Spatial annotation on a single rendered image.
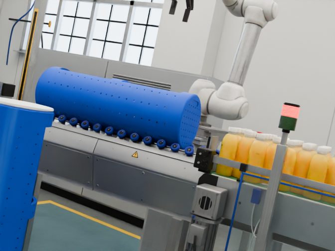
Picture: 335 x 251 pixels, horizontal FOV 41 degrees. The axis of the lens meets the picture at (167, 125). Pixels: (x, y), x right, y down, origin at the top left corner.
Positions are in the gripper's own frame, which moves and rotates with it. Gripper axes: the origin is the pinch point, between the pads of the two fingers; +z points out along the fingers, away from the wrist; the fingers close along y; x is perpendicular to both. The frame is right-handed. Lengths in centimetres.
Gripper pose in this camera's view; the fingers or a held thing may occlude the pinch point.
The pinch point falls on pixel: (178, 16)
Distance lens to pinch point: 238.6
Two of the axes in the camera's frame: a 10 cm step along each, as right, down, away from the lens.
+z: -2.7, 9.6, 0.7
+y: 5.3, 0.8, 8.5
